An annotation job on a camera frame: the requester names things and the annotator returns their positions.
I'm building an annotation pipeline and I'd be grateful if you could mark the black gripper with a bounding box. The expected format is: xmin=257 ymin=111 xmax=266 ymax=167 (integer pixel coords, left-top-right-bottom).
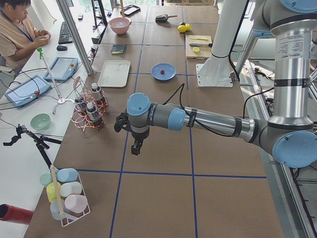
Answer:
xmin=131 ymin=130 xmax=150 ymax=155

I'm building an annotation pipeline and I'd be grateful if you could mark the blue plate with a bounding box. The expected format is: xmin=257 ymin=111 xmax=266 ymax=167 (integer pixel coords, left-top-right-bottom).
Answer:
xmin=151 ymin=63 xmax=176 ymax=81

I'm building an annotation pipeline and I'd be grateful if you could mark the drink bottle three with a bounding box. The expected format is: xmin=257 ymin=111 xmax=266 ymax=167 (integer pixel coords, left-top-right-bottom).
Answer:
xmin=86 ymin=103 xmax=101 ymax=126

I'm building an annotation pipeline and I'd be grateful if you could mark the drink bottle two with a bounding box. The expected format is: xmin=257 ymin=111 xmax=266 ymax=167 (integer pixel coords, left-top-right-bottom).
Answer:
xmin=74 ymin=97 xmax=86 ymax=116

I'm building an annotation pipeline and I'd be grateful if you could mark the drink bottle one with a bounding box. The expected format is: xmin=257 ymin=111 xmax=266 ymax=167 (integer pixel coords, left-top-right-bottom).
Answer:
xmin=91 ymin=83 xmax=103 ymax=101

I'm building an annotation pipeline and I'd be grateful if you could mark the white pastel cup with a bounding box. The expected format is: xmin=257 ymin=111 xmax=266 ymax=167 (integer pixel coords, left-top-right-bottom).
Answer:
xmin=59 ymin=181 xmax=82 ymax=197

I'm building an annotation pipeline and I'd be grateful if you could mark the blue pastel cup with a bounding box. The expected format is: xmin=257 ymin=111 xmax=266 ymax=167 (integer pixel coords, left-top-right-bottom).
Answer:
xmin=57 ymin=168 xmax=78 ymax=182

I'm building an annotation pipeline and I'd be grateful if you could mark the cream bear tray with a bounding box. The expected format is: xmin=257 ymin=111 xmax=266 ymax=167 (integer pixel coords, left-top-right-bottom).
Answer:
xmin=97 ymin=60 xmax=131 ymax=88

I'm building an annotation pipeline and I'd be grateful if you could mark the pink pastel cup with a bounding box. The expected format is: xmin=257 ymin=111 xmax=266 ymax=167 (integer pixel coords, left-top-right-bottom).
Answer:
xmin=64 ymin=194 xmax=88 ymax=213

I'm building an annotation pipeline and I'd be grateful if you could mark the white cup rack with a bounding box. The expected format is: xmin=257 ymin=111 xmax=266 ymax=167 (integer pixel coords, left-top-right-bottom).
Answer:
xmin=47 ymin=165 xmax=91 ymax=228

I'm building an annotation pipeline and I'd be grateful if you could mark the white stand with pole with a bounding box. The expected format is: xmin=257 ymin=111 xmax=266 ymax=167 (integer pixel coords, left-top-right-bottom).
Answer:
xmin=37 ymin=47 xmax=75 ymax=115

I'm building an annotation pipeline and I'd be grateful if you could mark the yellow pastel cup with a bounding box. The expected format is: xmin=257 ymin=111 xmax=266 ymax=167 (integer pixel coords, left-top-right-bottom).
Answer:
xmin=46 ymin=182 xmax=57 ymax=203

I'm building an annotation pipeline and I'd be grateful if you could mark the green bowl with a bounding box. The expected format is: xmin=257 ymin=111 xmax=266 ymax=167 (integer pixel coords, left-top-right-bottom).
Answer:
xmin=30 ymin=114 xmax=51 ymax=130

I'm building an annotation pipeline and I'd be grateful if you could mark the grey folded cloth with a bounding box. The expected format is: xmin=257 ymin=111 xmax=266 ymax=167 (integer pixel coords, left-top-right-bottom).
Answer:
xmin=110 ymin=44 xmax=127 ymax=55

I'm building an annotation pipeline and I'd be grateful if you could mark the blue teach pendant far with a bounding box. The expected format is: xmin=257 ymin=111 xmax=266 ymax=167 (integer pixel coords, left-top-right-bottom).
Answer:
xmin=50 ymin=57 xmax=78 ymax=82

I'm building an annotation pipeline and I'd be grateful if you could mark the blue teach pendant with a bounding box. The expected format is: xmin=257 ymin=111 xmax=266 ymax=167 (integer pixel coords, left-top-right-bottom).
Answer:
xmin=50 ymin=57 xmax=78 ymax=82
xmin=4 ymin=75 xmax=52 ymax=107

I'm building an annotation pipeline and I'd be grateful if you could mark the lemon half slice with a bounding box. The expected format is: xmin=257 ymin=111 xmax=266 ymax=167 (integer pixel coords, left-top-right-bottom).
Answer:
xmin=192 ymin=47 xmax=200 ymax=53

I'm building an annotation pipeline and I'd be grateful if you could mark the wooden cutting board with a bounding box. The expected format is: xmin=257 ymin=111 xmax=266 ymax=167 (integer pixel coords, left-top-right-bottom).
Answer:
xmin=185 ymin=35 xmax=212 ymax=59

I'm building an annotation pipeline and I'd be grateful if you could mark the steel muddler black tip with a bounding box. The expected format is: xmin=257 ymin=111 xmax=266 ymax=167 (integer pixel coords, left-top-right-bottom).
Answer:
xmin=189 ymin=43 xmax=213 ymax=47

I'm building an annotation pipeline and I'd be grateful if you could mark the pink bowl of ice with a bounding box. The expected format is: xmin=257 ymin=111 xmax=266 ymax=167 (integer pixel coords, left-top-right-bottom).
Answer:
xmin=109 ymin=17 xmax=132 ymax=35

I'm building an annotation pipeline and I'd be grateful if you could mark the yellow plastic knife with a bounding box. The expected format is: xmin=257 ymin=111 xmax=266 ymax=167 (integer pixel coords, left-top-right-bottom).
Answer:
xmin=189 ymin=37 xmax=209 ymax=41

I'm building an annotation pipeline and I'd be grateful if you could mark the black computer mouse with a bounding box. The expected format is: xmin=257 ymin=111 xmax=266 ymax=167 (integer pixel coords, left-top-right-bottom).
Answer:
xmin=56 ymin=45 xmax=68 ymax=52

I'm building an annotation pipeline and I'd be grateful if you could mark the blue teach pendant near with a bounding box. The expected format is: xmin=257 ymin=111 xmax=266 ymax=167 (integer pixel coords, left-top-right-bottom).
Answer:
xmin=4 ymin=75 xmax=52 ymax=107

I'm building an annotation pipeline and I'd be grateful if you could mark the yellow lemon near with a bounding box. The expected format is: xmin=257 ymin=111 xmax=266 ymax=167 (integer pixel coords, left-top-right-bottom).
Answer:
xmin=177 ymin=25 xmax=187 ymax=33

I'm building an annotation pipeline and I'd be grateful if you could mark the yellow lemon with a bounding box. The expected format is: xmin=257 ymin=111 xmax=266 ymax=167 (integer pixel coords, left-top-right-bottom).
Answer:
xmin=185 ymin=23 xmax=191 ymax=31
xmin=177 ymin=25 xmax=187 ymax=33

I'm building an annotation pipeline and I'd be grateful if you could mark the black keyboard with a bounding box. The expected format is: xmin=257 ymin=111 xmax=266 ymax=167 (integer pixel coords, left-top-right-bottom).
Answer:
xmin=58 ymin=22 xmax=73 ymax=45

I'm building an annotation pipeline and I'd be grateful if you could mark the steel ice scoop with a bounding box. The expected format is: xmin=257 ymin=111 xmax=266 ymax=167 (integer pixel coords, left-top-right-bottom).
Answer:
xmin=155 ymin=14 xmax=177 ymax=23

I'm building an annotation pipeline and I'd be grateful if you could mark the yellow lemon far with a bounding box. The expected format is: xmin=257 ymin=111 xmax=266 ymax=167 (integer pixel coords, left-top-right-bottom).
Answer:
xmin=185 ymin=23 xmax=191 ymax=31

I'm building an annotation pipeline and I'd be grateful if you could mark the red thermos bottle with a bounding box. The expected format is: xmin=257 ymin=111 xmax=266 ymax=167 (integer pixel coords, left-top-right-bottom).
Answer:
xmin=0 ymin=204 xmax=34 ymax=225

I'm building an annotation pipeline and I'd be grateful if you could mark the seated person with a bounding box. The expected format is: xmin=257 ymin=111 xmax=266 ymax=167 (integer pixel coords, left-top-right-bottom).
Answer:
xmin=0 ymin=0 xmax=51 ymax=70

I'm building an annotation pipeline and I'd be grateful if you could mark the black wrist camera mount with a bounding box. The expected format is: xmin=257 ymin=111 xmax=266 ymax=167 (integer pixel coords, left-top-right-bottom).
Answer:
xmin=114 ymin=112 xmax=131 ymax=132

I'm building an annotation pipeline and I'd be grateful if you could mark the copper wire bottle rack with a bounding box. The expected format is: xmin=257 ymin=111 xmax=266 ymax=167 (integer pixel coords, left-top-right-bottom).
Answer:
xmin=71 ymin=76 xmax=108 ymax=131

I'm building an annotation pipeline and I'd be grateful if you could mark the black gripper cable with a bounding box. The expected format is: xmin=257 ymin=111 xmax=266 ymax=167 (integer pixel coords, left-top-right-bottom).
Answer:
xmin=163 ymin=83 xmax=275 ymax=137

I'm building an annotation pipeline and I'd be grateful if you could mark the black camera tripod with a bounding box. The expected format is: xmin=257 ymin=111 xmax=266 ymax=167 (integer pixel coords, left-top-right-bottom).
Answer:
xmin=2 ymin=124 xmax=62 ymax=169

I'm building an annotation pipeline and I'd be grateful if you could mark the aluminium frame post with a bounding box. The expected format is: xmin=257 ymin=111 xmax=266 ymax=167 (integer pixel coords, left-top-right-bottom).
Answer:
xmin=56 ymin=0 xmax=94 ymax=75

